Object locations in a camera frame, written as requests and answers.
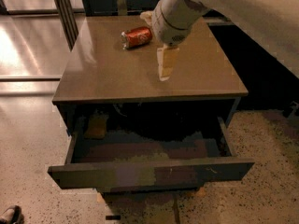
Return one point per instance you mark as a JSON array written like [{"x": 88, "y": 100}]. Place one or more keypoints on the yellow object inside drawer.
[{"x": 97, "y": 127}]

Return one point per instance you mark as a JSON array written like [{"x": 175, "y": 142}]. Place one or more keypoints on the black shoe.
[{"x": 12, "y": 215}]

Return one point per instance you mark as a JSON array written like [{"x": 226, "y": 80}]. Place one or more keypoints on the red soda can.
[{"x": 136, "y": 37}]

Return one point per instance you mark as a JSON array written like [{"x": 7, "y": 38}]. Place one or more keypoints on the dark background shelf unit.
[{"x": 117, "y": 11}]

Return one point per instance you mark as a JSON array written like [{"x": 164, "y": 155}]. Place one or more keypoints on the metal window frame post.
[{"x": 68, "y": 21}]

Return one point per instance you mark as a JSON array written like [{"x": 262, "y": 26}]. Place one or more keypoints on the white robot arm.
[{"x": 273, "y": 24}]

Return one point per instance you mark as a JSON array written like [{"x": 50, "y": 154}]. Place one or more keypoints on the brown drawer cabinet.
[{"x": 102, "y": 77}]

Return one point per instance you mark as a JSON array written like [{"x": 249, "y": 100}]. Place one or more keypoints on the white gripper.
[{"x": 167, "y": 31}]

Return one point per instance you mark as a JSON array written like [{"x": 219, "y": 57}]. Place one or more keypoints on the dark open top drawer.
[{"x": 127, "y": 162}]

